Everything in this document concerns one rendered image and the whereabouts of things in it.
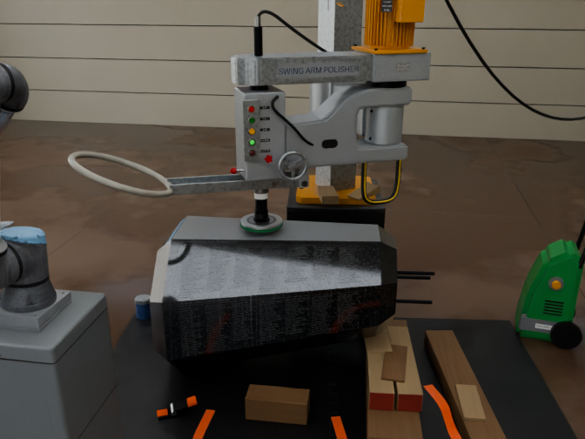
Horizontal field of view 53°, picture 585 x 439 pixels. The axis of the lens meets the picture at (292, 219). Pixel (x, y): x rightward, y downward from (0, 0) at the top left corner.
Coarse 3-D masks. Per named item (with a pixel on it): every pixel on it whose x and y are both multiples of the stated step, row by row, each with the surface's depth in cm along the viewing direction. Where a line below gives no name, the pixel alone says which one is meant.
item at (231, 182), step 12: (168, 180) 285; (180, 180) 286; (192, 180) 288; (204, 180) 290; (216, 180) 292; (228, 180) 294; (240, 180) 284; (264, 180) 288; (276, 180) 289; (180, 192) 277; (192, 192) 279; (204, 192) 281
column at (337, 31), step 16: (320, 0) 341; (336, 0) 328; (352, 0) 333; (320, 16) 344; (336, 16) 331; (352, 16) 336; (320, 32) 347; (336, 32) 334; (352, 32) 339; (336, 48) 338; (320, 176) 375; (336, 176) 367; (352, 176) 372
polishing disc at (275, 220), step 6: (246, 216) 305; (252, 216) 306; (270, 216) 306; (276, 216) 306; (246, 222) 297; (252, 222) 297; (270, 222) 297; (276, 222) 297; (252, 228) 292; (258, 228) 291; (264, 228) 292; (270, 228) 293
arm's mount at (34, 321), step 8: (64, 296) 218; (56, 304) 212; (64, 304) 218; (0, 312) 204; (8, 312) 204; (32, 312) 205; (40, 312) 205; (48, 312) 207; (56, 312) 212; (0, 320) 204; (8, 320) 203; (16, 320) 203; (24, 320) 202; (32, 320) 201; (40, 320) 203; (48, 320) 208; (8, 328) 205; (16, 328) 204; (24, 328) 203; (32, 328) 203; (40, 328) 203
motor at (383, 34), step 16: (368, 0) 278; (384, 0) 269; (400, 0) 266; (416, 0) 268; (368, 16) 281; (384, 16) 276; (400, 16) 268; (416, 16) 270; (368, 32) 282; (384, 32) 278; (400, 32) 276; (352, 48) 297; (368, 48) 285; (384, 48) 281; (400, 48) 281; (416, 48) 286
